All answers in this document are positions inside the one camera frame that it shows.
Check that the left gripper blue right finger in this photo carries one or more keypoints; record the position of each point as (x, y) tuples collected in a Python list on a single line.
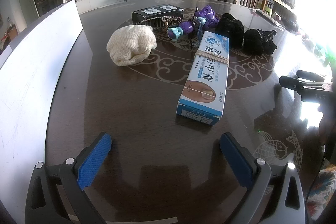
[(286, 203)]

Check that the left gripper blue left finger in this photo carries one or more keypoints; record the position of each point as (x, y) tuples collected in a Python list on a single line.
[(44, 204)]

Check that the black plush bundle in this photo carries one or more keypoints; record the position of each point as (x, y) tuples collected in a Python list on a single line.
[(258, 42)]

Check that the black plush garment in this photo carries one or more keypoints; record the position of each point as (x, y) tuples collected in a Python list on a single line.
[(231, 28)]

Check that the blue white ointment box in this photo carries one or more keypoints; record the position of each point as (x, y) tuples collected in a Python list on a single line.
[(204, 93)]

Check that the purple robot toy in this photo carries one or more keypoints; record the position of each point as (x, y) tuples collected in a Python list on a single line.
[(203, 20)]

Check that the white storage box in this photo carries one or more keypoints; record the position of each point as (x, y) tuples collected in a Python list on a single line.
[(29, 76)]

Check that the cream knitted hat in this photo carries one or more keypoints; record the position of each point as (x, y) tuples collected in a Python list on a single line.
[(131, 44)]

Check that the black flat box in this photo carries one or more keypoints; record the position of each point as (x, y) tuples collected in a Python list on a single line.
[(162, 16)]

